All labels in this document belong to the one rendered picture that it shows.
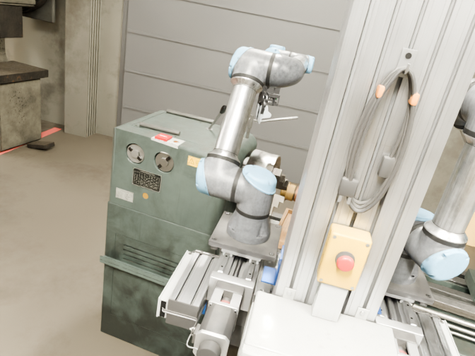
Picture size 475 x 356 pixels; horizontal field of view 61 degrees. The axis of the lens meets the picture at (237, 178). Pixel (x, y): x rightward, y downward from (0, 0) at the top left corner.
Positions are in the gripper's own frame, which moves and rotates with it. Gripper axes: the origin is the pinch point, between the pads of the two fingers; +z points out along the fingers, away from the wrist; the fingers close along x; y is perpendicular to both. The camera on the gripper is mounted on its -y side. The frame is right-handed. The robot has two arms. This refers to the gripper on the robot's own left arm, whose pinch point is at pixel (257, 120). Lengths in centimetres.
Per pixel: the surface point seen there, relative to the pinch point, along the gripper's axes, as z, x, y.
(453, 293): 54, -58, 88
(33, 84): 41, 304, -157
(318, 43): -62, 237, 129
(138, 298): 106, 7, -42
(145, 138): 16, -2, -51
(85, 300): 137, 49, -71
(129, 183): 40, 5, -55
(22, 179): 120, 217, -145
